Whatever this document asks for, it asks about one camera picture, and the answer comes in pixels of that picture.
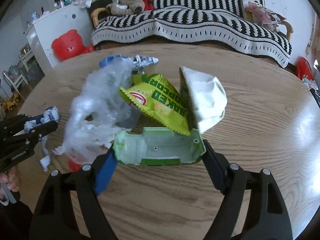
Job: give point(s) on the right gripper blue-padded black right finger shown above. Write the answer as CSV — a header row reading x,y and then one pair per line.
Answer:
x,y
267,216

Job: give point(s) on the person's left hand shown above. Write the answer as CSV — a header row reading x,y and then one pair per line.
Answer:
x,y
12,180

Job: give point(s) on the red bag on floor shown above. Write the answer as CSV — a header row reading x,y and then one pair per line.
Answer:
x,y
303,69

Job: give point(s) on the red bear-shaped stool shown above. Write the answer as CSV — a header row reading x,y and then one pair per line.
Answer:
x,y
70,45

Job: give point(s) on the red cushion on sofa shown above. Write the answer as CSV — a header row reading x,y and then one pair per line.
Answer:
x,y
148,5

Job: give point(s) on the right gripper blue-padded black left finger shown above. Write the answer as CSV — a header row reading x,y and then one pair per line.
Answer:
x,y
68,206

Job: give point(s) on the yellow toy excavator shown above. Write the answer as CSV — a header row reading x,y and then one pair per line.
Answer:
x,y
8,104

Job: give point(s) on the black white striped sofa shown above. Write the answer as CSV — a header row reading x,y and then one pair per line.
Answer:
x,y
194,21

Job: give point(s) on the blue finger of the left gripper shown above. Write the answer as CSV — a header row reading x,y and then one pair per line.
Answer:
x,y
39,119

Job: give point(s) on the brown plush toy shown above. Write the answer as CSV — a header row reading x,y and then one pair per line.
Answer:
x,y
126,7

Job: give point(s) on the clear plastic wrap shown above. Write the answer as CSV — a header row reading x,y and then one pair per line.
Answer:
x,y
99,112

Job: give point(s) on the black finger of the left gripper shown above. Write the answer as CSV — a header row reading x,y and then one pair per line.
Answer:
x,y
39,132

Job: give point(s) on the green plastic toy car shell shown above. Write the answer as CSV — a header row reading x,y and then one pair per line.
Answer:
x,y
158,146

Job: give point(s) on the white crumpled paper bag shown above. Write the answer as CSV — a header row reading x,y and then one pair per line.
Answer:
x,y
205,99

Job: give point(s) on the red plastic scrap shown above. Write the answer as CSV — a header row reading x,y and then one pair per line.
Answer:
x,y
75,163

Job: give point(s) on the white cabinet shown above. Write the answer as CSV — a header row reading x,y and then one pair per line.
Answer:
x,y
51,26

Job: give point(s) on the pink floral pillow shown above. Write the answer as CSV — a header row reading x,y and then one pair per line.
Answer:
x,y
264,17

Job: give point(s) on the yellow-green popcorn bag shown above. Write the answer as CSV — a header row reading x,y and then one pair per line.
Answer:
x,y
156,97

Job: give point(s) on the blue silver foil wrapper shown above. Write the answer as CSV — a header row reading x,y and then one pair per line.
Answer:
x,y
138,60

